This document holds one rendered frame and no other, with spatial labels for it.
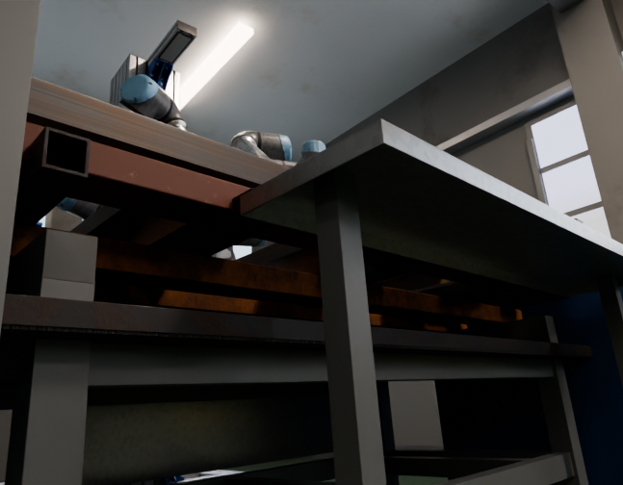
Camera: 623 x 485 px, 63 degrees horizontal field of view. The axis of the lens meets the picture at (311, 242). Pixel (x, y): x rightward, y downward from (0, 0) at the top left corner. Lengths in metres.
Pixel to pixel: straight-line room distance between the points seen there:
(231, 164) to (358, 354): 0.39
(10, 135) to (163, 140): 0.33
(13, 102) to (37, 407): 0.32
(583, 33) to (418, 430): 3.13
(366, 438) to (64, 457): 0.33
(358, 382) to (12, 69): 0.46
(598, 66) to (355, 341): 3.41
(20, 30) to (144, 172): 0.27
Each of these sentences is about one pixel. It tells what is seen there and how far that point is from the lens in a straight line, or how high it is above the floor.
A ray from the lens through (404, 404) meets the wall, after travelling 4.55.
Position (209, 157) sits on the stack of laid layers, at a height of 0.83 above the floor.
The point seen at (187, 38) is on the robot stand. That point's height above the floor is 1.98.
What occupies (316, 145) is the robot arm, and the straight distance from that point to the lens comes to 1.57.
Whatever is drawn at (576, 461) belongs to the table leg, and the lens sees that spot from 1.71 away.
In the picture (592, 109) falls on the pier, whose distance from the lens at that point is 3.79.
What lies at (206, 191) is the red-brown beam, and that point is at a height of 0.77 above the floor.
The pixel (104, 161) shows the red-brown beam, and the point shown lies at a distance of 0.73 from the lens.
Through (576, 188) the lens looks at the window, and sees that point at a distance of 3.87.
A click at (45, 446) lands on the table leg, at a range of 0.65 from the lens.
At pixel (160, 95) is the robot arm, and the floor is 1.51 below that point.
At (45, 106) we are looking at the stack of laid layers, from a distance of 0.74.
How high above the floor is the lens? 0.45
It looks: 18 degrees up
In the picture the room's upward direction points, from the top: 4 degrees counter-clockwise
